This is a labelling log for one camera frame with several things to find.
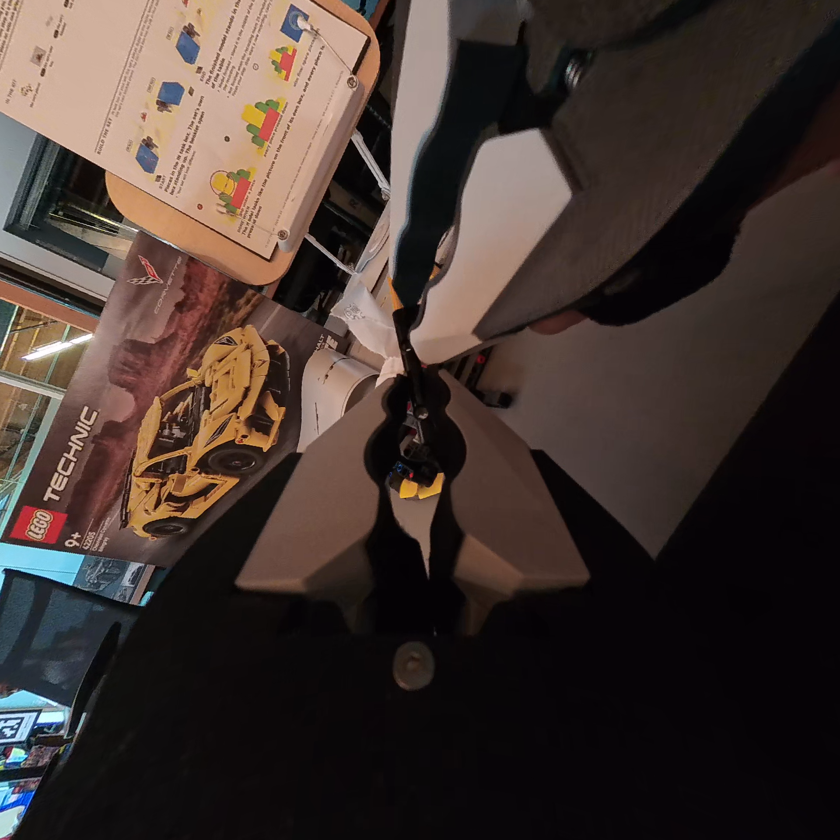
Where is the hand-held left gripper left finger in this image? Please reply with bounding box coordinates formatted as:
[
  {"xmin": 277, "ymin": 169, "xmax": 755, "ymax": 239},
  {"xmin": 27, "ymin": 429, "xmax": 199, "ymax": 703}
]
[{"xmin": 235, "ymin": 379, "xmax": 400, "ymax": 636}]

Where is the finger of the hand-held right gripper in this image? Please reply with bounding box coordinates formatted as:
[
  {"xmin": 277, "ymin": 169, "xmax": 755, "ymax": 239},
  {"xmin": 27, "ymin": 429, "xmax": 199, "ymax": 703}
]
[
  {"xmin": 410, "ymin": 128, "xmax": 573, "ymax": 361},
  {"xmin": 387, "ymin": 0, "xmax": 503, "ymax": 319}
]

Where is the small marker tag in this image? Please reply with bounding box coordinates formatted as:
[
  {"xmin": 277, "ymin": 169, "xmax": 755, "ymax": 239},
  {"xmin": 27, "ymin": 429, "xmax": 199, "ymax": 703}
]
[{"xmin": 0, "ymin": 709, "xmax": 42, "ymax": 747}]

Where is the lego set cardboard box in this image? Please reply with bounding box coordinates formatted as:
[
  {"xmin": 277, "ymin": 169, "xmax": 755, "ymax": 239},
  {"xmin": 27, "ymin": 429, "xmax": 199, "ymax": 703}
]
[{"xmin": 0, "ymin": 233, "xmax": 343, "ymax": 606}]

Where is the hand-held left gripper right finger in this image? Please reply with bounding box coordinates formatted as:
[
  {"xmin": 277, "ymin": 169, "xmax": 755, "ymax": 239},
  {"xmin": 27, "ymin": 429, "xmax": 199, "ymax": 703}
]
[{"xmin": 430, "ymin": 369, "xmax": 589, "ymax": 636}]

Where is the lego instruction booklet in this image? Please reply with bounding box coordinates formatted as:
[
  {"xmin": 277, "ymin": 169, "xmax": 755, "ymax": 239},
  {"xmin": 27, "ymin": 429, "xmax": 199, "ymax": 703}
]
[{"xmin": 298, "ymin": 348, "xmax": 389, "ymax": 455}]

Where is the printed instruction sheet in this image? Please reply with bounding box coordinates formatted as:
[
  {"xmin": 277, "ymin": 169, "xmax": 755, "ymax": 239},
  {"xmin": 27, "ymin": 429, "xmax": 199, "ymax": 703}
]
[{"xmin": 0, "ymin": 0, "xmax": 373, "ymax": 261}]

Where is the small black yellow lego assembly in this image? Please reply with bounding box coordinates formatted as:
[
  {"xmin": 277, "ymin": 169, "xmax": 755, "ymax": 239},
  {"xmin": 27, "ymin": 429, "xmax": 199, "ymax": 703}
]
[{"xmin": 390, "ymin": 304, "xmax": 448, "ymax": 501}]

